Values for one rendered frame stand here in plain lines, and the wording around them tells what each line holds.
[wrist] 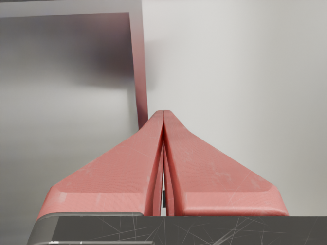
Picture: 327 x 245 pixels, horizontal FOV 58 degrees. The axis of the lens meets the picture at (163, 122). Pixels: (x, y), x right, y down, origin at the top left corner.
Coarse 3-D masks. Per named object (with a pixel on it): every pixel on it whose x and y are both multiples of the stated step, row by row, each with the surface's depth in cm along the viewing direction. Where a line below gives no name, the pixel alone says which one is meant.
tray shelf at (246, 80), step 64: (192, 0) 12; (256, 0) 13; (320, 0) 13; (192, 64) 14; (256, 64) 14; (320, 64) 15; (192, 128) 16; (256, 128) 17; (320, 128) 17; (320, 192) 20
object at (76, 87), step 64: (0, 0) 9; (64, 0) 9; (128, 0) 9; (0, 64) 13; (64, 64) 13; (128, 64) 13; (0, 128) 15; (64, 128) 15; (128, 128) 15; (0, 192) 17
